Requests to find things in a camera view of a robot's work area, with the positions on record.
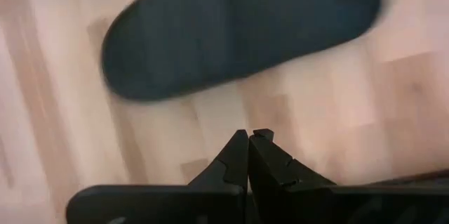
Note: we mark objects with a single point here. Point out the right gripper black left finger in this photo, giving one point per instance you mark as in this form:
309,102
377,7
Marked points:
158,206

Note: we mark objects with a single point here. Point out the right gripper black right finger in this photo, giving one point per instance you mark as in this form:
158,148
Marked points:
315,206

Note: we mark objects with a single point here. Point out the black slide sandal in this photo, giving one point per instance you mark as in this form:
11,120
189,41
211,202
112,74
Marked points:
228,31

